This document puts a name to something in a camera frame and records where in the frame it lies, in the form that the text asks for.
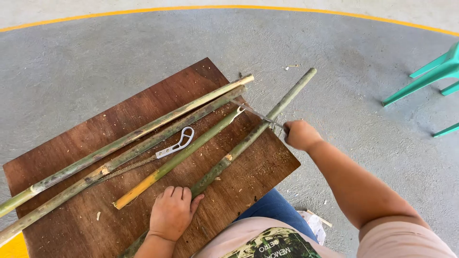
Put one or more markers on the person's right hand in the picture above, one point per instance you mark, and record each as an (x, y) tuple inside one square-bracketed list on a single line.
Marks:
[(303, 135)]

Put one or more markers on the person's left hand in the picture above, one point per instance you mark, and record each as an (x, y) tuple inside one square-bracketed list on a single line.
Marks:
[(171, 216)]

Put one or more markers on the person's right fingers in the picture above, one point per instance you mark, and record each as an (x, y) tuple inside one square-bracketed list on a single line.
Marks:
[(289, 134)]

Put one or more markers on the thin metal knife blade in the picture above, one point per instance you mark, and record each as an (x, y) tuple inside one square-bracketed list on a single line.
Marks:
[(255, 113)]

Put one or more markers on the mottled dark green bamboo pole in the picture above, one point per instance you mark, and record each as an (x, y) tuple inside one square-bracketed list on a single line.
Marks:
[(247, 140)]

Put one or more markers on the small bamboo scrap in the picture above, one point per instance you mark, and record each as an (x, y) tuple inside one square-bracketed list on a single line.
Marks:
[(291, 66)]

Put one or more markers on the person's blue jeans leg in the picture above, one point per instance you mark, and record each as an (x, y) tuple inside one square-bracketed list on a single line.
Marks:
[(276, 211)]

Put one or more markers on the small wooden stick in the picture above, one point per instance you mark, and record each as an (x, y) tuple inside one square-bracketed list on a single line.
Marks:
[(320, 219)]

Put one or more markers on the white crumpled cloth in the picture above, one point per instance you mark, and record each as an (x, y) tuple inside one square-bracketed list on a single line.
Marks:
[(317, 227)]

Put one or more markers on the yellow-ended green bamboo pole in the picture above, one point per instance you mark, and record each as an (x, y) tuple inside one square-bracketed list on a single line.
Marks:
[(186, 154)]

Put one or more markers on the person's pink printed shirt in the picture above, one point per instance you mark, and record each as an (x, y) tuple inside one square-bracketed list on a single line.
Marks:
[(244, 236)]

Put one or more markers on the long speckled green bamboo pole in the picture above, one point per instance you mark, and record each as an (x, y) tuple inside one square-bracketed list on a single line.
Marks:
[(150, 145)]

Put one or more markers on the pale green bamboo pole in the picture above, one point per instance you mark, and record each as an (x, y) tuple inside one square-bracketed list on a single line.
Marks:
[(143, 132)]

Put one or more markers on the green plastic chair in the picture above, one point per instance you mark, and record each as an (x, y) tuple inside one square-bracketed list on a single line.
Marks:
[(434, 73)]

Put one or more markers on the brown wooden board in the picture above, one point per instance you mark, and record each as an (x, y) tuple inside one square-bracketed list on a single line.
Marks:
[(89, 136)]

